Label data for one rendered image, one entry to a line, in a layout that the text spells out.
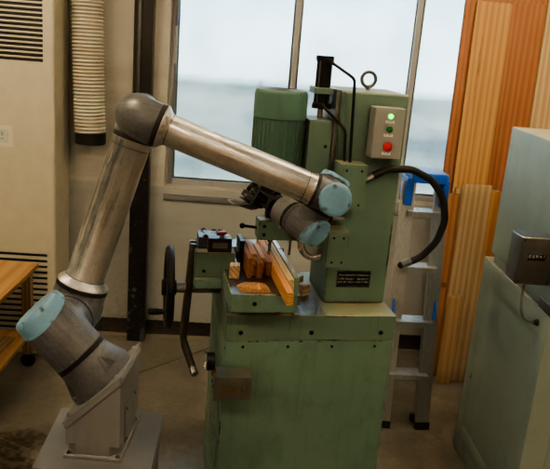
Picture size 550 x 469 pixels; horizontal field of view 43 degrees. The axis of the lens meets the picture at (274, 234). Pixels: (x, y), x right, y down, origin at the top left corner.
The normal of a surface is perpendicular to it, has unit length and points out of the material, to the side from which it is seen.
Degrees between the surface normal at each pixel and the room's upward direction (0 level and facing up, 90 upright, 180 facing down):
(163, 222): 90
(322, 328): 90
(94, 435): 90
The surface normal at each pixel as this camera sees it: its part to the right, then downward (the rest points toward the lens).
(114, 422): -0.05, 0.27
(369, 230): 0.18, 0.28
